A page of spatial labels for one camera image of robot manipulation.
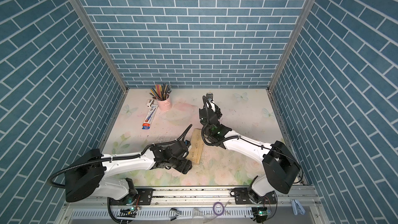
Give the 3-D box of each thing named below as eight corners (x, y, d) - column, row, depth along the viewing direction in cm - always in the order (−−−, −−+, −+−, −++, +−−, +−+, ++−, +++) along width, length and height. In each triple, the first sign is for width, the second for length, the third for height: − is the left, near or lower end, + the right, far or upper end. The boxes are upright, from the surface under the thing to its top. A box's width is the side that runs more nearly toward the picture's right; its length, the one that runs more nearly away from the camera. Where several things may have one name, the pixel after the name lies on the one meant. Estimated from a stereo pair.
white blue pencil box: (143, 129, 100) (141, 127, 99) (151, 106, 113) (151, 104, 111) (149, 129, 100) (148, 127, 99) (158, 106, 113) (157, 104, 111)
